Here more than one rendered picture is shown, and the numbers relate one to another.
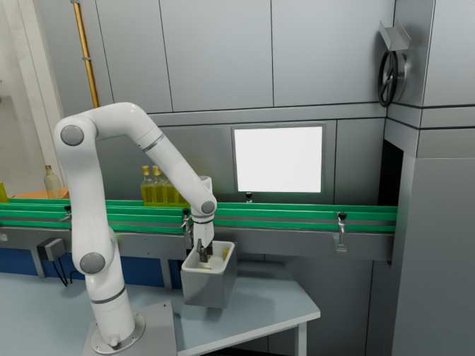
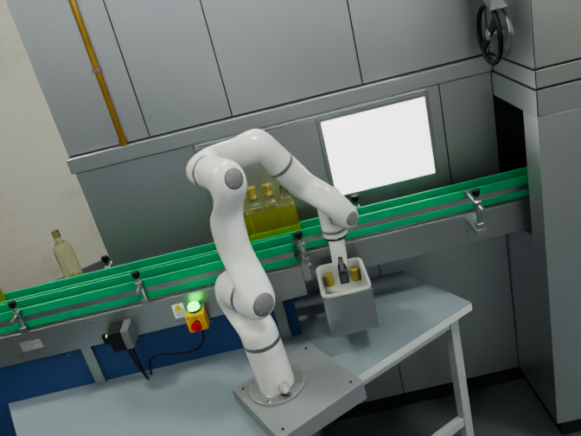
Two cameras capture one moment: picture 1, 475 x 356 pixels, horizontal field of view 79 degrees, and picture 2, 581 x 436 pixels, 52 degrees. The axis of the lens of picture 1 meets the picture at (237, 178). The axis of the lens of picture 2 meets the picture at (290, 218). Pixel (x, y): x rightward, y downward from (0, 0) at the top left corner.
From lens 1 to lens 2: 104 cm
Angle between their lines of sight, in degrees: 12
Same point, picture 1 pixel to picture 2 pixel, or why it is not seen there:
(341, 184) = (456, 157)
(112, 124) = (247, 157)
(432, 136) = (549, 94)
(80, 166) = (235, 208)
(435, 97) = (545, 57)
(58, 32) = (45, 41)
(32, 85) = not seen: outside the picture
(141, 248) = not seen: hidden behind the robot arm
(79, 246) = (248, 291)
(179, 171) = (316, 188)
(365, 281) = (501, 264)
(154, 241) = not seen: hidden behind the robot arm
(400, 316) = (552, 279)
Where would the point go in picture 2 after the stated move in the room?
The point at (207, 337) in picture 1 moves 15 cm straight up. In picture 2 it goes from (369, 362) to (361, 326)
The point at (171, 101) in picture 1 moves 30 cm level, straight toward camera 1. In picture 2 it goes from (227, 103) to (262, 112)
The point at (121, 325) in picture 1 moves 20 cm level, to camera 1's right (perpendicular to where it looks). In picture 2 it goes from (286, 371) to (344, 349)
